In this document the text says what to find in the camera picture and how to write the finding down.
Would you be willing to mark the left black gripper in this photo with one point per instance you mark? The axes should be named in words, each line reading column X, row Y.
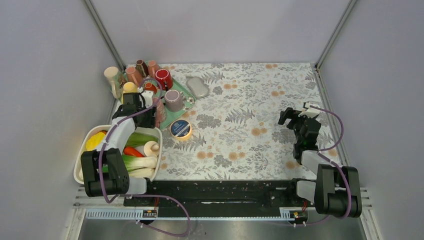
column 150, row 123

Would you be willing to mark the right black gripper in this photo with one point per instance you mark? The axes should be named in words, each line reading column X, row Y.
column 288, row 113

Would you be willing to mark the yellow mug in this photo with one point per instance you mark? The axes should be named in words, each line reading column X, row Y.
column 129, row 87

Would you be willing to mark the cream floral mug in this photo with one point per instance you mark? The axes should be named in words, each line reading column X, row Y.
column 116, row 80

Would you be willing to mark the red mug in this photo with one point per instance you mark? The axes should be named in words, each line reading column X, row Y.
column 163, row 76

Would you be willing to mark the lilac mug black handle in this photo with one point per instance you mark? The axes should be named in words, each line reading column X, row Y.
column 174, row 100

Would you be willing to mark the pink face mug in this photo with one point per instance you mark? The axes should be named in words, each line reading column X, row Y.
column 160, row 115

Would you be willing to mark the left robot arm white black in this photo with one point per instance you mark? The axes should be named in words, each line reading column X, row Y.
column 103, row 169

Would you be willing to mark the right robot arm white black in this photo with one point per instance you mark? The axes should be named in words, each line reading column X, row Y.
column 336, row 190

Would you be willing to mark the pink cup on tray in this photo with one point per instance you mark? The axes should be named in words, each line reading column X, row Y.
column 134, row 76

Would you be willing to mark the toy green leafy vegetable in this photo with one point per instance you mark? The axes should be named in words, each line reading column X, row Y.
column 139, row 139

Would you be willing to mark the brown cup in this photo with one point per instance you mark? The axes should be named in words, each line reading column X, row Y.
column 142, row 67

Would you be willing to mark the toy carrot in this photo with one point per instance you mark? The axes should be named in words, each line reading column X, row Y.
column 131, row 151

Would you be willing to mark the toy mushroom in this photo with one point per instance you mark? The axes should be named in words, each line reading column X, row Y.
column 151, row 148

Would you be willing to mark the toy yellow napa cabbage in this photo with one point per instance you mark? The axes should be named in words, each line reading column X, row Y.
column 95, row 140

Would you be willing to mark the round blue lid tin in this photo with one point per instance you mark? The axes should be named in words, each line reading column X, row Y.
column 181, row 130

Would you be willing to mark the toy leek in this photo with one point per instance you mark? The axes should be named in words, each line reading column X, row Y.
column 140, row 164

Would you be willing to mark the grey oval dish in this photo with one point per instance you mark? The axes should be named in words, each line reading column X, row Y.
column 197, row 86

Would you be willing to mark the white vegetable tub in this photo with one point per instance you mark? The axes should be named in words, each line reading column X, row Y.
column 153, row 132

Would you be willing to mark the toy white radish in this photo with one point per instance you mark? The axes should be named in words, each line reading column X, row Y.
column 142, row 173

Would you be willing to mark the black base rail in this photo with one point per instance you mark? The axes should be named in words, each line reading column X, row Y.
column 220, row 199

